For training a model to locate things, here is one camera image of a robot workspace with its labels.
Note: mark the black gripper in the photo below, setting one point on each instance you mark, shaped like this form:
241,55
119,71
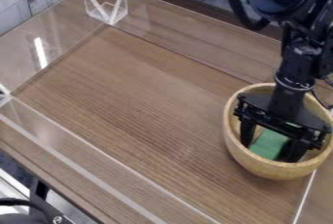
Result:
287,117

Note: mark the green stick block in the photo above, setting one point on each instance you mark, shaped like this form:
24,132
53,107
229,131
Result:
268,145

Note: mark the clear acrylic enclosure wall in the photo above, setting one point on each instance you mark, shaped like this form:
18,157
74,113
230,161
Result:
111,113

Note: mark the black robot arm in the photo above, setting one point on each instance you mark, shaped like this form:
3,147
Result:
307,62

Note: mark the black table leg frame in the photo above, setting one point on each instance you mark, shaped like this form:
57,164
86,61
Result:
59,210

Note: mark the wooden bowl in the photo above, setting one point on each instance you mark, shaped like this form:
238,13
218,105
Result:
256,164

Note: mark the clear acrylic corner bracket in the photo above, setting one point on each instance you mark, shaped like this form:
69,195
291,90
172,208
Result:
106,12

